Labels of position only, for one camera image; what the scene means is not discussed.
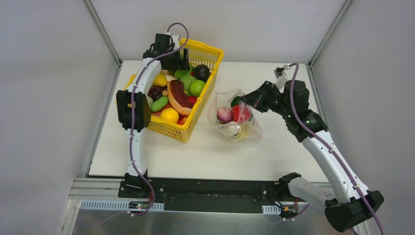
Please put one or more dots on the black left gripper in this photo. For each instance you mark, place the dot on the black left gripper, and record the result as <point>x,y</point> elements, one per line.
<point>178,60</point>

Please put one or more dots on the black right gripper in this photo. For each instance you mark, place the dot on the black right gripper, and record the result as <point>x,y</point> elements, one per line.
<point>259,97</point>

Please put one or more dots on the green white bok choy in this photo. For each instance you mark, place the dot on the green white bok choy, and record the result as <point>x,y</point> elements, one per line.
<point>235,101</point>

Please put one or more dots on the red apple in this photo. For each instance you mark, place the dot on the red apple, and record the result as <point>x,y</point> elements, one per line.
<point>241,113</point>

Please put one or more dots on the clear zip top bag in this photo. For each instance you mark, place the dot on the clear zip top bag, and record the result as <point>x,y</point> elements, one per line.
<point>224,100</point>

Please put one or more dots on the purple onion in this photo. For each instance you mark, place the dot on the purple onion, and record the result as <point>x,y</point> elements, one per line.
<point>224,115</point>

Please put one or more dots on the white radish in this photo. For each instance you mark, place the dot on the white radish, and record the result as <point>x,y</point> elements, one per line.
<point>233,129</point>

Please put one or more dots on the green leaf vegetable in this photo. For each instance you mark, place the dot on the green leaf vegetable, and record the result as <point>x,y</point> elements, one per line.
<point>181,73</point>

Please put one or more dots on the yellow napa cabbage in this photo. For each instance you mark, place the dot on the yellow napa cabbage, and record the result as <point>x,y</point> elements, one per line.
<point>247,131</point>

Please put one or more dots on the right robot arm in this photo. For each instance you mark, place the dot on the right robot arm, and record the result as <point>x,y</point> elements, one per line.
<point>349,202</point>

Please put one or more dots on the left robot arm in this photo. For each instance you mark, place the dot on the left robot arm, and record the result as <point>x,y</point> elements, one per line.
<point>134,113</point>

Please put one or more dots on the pale green lettuce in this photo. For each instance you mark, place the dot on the pale green lettuce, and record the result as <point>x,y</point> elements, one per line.
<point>187,80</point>

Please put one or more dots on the dark purple eggplant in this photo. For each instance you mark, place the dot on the dark purple eggplant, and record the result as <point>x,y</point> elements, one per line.
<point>201,72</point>

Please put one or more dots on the green apple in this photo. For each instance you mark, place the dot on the green apple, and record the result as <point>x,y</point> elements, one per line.
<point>196,87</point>

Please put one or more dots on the small red tomato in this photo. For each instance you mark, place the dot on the small red tomato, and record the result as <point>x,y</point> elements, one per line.
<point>192,99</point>

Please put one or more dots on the dark purple grapes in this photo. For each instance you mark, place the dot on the dark purple grapes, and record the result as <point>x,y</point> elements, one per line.
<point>156,92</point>

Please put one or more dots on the green cucumber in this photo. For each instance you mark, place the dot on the green cucumber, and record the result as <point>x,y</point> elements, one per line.
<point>159,104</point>

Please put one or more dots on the yellow lemon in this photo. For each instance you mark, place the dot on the yellow lemon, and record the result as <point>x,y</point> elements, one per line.
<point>170,115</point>

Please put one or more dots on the yellow plastic basket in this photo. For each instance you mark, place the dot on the yellow plastic basket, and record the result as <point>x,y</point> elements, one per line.
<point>199,54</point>

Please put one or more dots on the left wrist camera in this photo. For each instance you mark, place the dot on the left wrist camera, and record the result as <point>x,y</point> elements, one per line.
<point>175,40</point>

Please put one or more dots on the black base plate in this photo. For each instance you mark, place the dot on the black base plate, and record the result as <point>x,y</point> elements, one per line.
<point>229,196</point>

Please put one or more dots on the aluminium frame rail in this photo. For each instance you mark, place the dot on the aluminium frame rail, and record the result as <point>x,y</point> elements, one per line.
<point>110,206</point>

